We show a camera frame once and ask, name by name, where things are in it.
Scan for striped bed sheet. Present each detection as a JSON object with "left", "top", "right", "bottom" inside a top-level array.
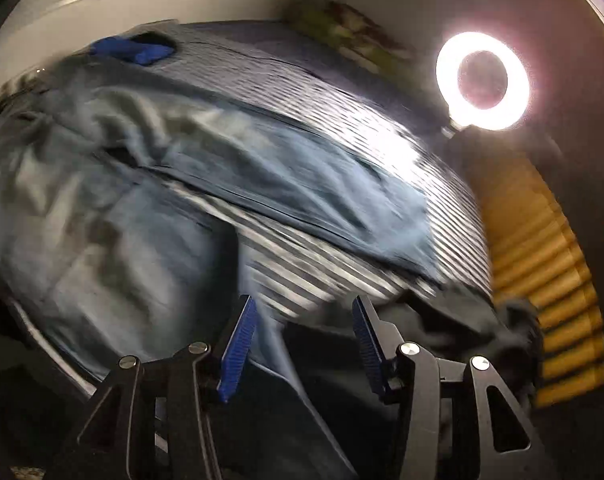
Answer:
[{"left": 172, "top": 22, "right": 492, "bottom": 321}]

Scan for green brown patterned pillow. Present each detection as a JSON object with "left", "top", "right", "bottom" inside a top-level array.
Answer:
[{"left": 289, "top": 0, "right": 417, "bottom": 78}]

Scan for yellow wooden slatted rail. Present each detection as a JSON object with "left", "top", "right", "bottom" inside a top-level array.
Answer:
[{"left": 469, "top": 152, "right": 604, "bottom": 408}]

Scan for ring light stand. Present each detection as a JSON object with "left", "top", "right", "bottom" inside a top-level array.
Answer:
[{"left": 442, "top": 120, "right": 470, "bottom": 141}]

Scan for light blue pants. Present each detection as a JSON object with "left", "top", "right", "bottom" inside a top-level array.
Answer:
[{"left": 0, "top": 55, "right": 437, "bottom": 480}]

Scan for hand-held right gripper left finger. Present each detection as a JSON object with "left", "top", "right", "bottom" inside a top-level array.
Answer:
[{"left": 74, "top": 294, "right": 259, "bottom": 480}]

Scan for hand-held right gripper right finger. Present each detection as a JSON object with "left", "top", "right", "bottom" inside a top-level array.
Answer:
[{"left": 351, "top": 295, "right": 542, "bottom": 480}]

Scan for folded black garment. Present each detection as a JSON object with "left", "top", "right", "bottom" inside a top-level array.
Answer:
[{"left": 127, "top": 31, "right": 175, "bottom": 48}]

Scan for blue garment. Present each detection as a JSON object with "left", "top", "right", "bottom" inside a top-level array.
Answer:
[{"left": 88, "top": 35, "right": 175, "bottom": 66}]

